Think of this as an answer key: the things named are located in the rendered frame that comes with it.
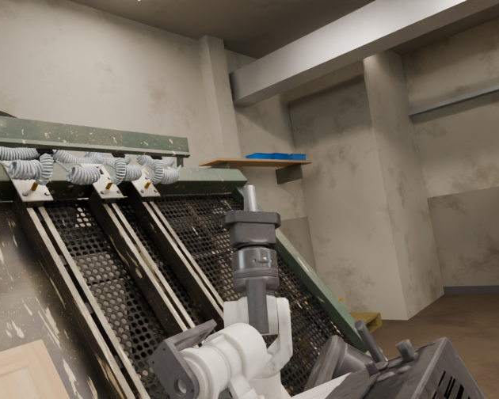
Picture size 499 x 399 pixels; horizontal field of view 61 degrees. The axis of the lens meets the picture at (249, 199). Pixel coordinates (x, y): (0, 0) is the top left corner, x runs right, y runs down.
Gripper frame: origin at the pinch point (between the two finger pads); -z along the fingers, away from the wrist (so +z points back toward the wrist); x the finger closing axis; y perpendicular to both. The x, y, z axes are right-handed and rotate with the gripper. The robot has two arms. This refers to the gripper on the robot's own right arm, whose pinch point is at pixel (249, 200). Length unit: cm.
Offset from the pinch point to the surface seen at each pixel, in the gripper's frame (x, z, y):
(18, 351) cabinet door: 44, 25, 54
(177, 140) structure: -22, -97, 160
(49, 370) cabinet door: 37, 30, 54
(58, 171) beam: 40, -37, 82
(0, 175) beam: 57, -30, 72
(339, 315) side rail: -89, 16, 108
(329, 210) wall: -321, -159, 442
